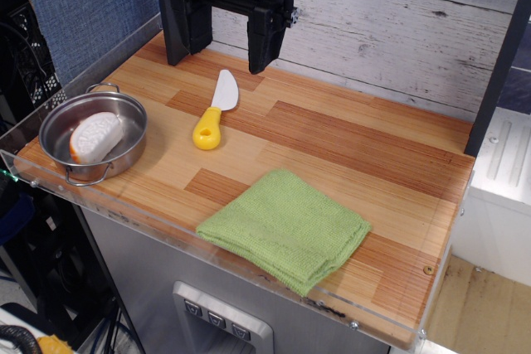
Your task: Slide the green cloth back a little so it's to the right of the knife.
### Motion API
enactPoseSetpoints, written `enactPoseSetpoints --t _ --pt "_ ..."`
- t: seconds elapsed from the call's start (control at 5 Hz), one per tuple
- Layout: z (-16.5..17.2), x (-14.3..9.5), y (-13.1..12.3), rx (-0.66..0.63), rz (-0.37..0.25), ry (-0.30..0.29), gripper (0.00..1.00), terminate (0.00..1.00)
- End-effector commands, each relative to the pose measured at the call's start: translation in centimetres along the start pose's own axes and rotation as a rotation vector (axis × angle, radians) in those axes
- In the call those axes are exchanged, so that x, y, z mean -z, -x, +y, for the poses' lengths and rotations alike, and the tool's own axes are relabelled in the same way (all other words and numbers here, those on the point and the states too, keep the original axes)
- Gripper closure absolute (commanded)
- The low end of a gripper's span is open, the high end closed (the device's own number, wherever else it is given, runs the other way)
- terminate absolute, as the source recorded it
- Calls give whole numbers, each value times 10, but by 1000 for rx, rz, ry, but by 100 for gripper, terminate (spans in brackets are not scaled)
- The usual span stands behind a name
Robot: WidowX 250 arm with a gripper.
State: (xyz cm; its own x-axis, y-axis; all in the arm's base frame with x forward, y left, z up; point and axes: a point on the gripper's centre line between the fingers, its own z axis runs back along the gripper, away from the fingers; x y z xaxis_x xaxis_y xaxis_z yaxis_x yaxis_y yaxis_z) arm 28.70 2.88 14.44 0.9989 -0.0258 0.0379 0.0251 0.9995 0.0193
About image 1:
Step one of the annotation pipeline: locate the green cloth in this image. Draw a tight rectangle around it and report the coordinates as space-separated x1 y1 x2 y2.
196 169 371 297

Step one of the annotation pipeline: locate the blue fabric partition panel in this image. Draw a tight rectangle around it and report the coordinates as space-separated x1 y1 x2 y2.
30 0 161 85

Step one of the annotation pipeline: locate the white toy cheese wedge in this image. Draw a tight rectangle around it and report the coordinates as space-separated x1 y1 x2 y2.
70 112 124 164

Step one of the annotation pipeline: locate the small steel pot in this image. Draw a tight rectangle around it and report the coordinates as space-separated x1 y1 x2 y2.
39 82 148 187

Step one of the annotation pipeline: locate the black plastic crate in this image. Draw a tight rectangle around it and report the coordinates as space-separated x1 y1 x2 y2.
1 2 61 106

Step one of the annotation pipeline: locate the clear acrylic table guard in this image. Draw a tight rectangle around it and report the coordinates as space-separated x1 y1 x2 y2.
1 35 474 353

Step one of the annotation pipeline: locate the steel dispenser button panel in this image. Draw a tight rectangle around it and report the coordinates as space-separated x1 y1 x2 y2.
173 281 275 353

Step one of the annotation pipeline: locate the white aluminium block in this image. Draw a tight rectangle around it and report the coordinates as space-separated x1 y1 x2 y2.
472 108 530 205

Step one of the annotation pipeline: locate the dark left frame post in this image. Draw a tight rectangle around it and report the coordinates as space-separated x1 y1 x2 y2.
158 0 189 65

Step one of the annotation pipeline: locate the dark frame post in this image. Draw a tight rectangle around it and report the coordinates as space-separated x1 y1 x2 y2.
464 0 530 157
158 0 189 65

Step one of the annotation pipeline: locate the yellow handled toy knife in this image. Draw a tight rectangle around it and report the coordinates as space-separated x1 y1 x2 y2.
192 70 239 150

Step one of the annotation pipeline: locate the dark right frame post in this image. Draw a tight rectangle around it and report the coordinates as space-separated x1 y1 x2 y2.
464 0 530 157

